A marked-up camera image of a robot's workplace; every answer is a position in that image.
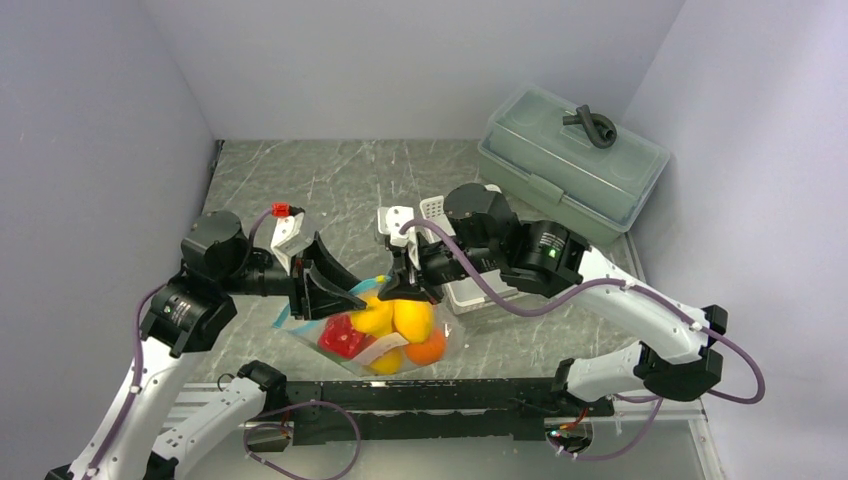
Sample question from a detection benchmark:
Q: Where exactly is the green storage box clear lid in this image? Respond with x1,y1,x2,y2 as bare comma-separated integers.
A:
478,86,671,246

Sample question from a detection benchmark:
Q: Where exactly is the yellow toy fruit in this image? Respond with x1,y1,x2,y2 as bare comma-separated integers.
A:
393,300,434,344

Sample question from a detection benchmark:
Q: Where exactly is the dark coiled hose piece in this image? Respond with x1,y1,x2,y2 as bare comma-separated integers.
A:
562,104,619,150

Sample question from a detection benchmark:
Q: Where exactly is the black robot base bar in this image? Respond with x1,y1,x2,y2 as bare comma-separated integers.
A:
220,359,616,446

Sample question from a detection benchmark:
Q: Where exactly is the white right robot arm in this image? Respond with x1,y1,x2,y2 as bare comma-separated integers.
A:
377,183,727,415

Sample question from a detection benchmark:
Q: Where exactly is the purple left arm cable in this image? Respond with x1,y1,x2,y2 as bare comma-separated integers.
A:
86,207,280,473

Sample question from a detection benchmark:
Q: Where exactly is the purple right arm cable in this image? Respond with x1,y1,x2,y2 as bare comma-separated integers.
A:
398,218,767,463

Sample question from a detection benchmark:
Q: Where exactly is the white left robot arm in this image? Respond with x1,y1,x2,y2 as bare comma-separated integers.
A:
49,204,364,479

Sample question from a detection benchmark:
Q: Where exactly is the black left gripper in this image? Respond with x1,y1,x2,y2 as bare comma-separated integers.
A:
221,229,367,318

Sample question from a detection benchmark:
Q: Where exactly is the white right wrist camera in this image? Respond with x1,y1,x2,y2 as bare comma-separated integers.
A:
377,206,421,270

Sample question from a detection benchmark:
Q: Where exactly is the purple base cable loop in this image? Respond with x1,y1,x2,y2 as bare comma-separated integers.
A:
242,402,360,480

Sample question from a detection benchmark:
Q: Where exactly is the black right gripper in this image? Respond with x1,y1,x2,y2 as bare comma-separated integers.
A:
378,230,503,304

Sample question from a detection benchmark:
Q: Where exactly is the clear zip top bag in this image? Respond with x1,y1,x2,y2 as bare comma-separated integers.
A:
272,275,465,376

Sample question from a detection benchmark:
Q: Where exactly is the white perforated plastic basket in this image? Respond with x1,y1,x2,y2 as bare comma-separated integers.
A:
419,195,521,315

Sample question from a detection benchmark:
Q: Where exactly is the yellow toy lemon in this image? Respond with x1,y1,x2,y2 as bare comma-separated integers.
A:
351,295,394,338

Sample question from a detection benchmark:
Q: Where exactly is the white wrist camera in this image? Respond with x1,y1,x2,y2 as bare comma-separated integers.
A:
377,206,421,270
270,202,317,275

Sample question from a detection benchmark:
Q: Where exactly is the orange toy tangerine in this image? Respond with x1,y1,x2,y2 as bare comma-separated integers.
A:
403,328,447,366

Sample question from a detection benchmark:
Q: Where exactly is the red toy strawberry with leaves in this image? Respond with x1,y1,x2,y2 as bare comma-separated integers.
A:
317,314,366,360

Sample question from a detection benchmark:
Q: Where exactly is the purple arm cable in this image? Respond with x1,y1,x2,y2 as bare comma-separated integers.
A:
398,218,767,463
86,207,280,473

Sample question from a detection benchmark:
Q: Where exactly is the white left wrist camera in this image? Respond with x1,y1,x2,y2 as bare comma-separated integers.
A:
270,202,317,275

